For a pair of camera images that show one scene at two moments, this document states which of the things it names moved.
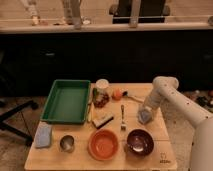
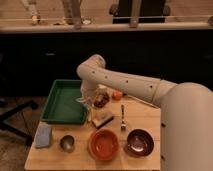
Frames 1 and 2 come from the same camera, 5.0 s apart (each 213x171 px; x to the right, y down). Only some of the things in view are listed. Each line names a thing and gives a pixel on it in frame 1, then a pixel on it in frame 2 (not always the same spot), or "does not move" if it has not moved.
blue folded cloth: x=43 y=135 does not move
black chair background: x=150 y=11 does not move
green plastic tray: x=68 y=102 does not move
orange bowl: x=103 y=144 does not move
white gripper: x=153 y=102 -> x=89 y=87
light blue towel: x=144 y=116 -> x=87 y=101
